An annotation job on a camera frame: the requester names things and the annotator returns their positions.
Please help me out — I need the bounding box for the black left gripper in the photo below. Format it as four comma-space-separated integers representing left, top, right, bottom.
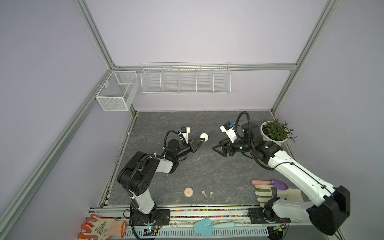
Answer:
174, 138, 205, 160

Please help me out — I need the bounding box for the white earbud charging case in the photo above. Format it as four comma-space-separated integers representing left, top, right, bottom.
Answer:
200, 133, 209, 142

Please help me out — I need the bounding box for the pink earbud charging case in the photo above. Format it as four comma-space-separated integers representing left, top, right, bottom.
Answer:
184, 187, 194, 198

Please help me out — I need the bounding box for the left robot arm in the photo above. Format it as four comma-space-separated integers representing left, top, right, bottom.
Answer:
117, 127, 209, 224

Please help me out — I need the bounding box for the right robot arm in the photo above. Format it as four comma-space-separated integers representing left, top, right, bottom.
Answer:
213, 111, 351, 236

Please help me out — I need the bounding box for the potted green plant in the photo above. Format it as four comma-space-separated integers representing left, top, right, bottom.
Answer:
261, 120, 296, 146

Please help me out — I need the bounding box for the purple pink garden trowel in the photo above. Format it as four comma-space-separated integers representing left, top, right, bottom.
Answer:
251, 179, 289, 191

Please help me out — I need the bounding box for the teal garden trowel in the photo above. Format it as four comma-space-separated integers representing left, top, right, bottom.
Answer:
194, 218, 236, 237

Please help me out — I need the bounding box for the white mesh box basket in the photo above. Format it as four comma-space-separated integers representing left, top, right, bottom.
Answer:
96, 71, 140, 112

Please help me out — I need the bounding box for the green circuit board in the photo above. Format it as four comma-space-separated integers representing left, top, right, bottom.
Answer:
143, 227, 158, 237

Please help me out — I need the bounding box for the red white work glove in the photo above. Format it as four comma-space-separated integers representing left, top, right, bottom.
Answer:
78, 214, 128, 240

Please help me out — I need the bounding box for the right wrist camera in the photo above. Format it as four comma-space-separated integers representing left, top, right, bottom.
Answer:
220, 122, 238, 143

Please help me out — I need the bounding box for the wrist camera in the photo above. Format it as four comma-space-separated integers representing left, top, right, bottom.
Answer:
178, 127, 191, 145
220, 122, 238, 143

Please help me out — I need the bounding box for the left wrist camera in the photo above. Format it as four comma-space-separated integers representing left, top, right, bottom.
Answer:
178, 127, 191, 145

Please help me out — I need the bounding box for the white wire shelf basket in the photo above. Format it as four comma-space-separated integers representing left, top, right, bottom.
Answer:
141, 62, 232, 95

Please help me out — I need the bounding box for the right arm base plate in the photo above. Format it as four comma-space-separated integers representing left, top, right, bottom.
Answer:
247, 207, 291, 224

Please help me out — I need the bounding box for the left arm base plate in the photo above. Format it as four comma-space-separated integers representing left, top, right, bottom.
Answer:
129, 209, 171, 227

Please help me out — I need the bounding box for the white slotted cable duct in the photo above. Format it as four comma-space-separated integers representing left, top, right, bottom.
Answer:
124, 226, 270, 239

